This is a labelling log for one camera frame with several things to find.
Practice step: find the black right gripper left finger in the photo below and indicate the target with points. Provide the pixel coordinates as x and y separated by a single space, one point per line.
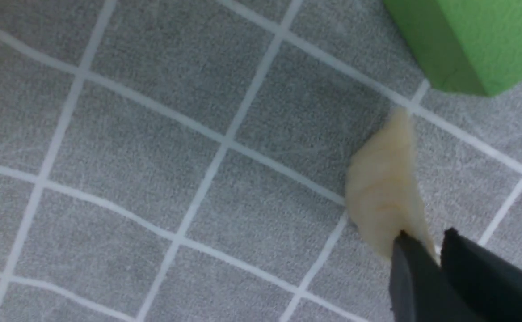
419 291

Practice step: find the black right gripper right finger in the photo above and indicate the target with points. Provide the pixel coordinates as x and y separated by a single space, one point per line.
488 284

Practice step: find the cream white dumpling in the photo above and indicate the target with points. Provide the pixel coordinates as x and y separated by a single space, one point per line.
382 195

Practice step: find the green foam cube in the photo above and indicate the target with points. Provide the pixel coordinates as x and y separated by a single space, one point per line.
463 46

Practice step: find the grey checked tablecloth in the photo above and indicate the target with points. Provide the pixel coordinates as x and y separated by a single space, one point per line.
184 160

